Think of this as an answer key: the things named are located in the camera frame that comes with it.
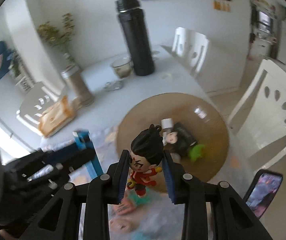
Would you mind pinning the red-robed figurine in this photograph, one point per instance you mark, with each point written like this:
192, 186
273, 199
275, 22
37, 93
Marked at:
145, 152

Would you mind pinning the orange tissue pack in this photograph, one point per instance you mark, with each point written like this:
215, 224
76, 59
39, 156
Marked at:
55, 117

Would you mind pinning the black thermos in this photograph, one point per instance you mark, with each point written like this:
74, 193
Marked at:
135, 37

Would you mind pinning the pink speckled box cutter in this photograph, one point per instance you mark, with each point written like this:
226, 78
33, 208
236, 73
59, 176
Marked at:
123, 223

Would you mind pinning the smartphone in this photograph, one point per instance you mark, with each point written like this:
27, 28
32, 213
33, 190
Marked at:
263, 192

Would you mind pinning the white planter with plant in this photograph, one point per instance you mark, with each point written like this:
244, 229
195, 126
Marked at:
26, 86

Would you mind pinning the foil blister pack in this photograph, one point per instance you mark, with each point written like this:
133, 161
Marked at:
112, 86

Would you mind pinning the silver thermos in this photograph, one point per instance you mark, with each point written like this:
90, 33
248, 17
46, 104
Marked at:
79, 87

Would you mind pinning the green translucent plastic piece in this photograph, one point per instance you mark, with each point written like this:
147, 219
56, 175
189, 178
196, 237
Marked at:
197, 152

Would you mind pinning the black lighter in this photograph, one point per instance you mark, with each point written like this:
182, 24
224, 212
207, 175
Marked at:
185, 135

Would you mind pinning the printed tablecloth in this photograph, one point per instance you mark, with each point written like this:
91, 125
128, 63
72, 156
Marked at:
158, 220

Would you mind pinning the white chair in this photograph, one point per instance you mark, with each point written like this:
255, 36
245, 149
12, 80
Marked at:
270, 115
32, 97
190, 47

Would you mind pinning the amber ribbed glass bowl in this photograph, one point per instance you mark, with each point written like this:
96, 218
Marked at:
208, 135

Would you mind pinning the white plug adapter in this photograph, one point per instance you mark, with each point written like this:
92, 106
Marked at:
167, 123

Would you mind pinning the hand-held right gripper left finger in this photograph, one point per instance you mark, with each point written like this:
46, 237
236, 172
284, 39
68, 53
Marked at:
123, 177

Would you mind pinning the teal translucent plastic piece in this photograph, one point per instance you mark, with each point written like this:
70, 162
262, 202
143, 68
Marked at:
143, 200

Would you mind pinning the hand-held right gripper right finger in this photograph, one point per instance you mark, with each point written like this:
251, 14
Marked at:
169, 180

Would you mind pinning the small steel bowl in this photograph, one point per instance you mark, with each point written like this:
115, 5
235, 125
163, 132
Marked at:
123, 67

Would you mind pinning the blue lighter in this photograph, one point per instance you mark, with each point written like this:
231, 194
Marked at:
95, 165

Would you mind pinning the green plant in glass vase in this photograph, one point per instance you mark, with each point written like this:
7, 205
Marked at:
57, 35

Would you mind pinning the orange wall stickers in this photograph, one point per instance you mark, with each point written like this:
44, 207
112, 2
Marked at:
221, 5

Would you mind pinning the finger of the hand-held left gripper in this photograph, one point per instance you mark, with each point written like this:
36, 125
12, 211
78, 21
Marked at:
72, 166
62, 153

